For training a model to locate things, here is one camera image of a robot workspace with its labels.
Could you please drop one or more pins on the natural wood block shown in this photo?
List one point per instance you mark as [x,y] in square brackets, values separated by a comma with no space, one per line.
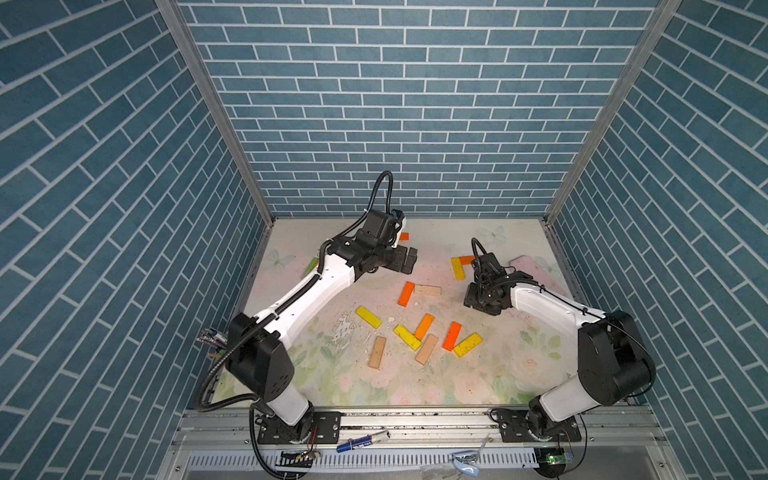
[428,290]
[377,352]
[426,349]

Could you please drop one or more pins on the blue handled screwdriver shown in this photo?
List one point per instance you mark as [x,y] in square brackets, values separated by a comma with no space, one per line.
[364,441]

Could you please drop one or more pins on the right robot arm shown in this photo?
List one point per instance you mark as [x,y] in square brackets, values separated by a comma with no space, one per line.
[612,361]

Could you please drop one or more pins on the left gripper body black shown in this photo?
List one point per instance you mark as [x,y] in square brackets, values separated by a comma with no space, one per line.
[393,258]

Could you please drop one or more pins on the small circuit board green led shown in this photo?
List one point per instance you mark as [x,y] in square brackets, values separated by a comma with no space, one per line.
[551,463]

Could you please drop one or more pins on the natural wood block left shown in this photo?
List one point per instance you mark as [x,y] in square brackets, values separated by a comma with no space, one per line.
[377,352]

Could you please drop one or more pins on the aluminium front rail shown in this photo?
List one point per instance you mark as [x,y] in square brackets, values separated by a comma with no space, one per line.
[440,426]

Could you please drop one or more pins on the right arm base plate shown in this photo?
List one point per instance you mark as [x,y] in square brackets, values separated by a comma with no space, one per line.
[521,426]

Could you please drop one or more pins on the yellow block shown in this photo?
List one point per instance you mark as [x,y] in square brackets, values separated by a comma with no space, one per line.
[369,317]
[458,269]
[467,345]
[407,337]

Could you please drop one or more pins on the clear tape scraps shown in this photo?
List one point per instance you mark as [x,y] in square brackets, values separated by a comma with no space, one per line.
[461,465]

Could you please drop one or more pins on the natural wood block centre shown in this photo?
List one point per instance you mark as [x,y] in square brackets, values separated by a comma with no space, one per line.
[428,290]

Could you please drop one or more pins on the pink eraser box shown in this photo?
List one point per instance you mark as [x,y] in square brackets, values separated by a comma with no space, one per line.
[548,275]

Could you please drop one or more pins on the light orange block centre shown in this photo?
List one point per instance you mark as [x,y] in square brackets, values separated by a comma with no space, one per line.
[424,326]

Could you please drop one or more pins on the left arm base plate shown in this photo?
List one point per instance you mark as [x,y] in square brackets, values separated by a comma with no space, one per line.
[303,427]

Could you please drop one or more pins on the chalk box coloured sticks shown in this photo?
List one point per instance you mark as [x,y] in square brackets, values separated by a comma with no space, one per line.
[312,266]

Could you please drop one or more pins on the natural wood block lower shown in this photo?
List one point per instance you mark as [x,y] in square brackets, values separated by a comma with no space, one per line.
[426,349]

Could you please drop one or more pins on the wire connector bundle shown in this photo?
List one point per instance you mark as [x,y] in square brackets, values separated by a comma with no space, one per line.
[303,459]

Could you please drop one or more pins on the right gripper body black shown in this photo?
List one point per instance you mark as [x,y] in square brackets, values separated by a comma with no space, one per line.
[476,298]

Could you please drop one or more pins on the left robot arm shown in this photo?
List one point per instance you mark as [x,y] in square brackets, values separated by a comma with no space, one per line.
[260,359]

